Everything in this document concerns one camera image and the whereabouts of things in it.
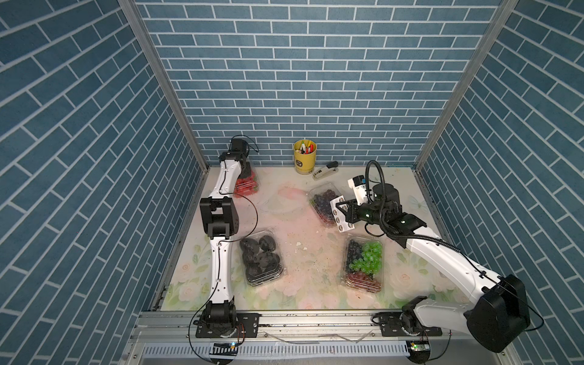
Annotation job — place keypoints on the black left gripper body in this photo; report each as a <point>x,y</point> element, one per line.
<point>245,172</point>

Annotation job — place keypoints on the aluminium corner post right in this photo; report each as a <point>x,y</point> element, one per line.
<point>500,17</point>

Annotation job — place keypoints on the clear box of blueberries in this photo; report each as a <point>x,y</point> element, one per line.
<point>320,198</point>

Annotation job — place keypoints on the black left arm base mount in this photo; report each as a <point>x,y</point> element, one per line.
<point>224,321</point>

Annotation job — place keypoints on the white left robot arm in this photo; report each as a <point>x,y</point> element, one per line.
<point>221,223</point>

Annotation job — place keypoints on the aluminium front rail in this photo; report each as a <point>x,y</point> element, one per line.
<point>282,325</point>

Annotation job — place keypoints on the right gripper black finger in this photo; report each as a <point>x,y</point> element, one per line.
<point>345,207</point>
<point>342,225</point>

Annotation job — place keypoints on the aluminium corner post left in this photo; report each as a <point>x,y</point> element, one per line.
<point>133,16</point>

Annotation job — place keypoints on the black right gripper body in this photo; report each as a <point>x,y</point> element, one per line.
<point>368,214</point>

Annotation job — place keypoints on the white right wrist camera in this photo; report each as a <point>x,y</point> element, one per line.
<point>358,185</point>

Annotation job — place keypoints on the clear box of mixed grapes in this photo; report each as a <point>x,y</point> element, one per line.
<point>363,264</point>

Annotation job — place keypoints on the white fruit sticker sheet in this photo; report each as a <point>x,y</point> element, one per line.
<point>336,212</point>

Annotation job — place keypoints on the clear box of avocados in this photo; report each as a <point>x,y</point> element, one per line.
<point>262,259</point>

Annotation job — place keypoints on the yellow pen cup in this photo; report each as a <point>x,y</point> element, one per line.
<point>304,156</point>

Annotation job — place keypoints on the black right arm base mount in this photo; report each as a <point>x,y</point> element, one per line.
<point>404,322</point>

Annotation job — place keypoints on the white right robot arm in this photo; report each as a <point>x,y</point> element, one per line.
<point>497,311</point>

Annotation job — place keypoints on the clear box of strawberries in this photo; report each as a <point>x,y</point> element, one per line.
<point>246,187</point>

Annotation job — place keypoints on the aluminium corner post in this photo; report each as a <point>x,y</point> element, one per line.
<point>133,16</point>
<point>500,17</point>

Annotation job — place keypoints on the grey desk stapler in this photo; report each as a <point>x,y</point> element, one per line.
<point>327,170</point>

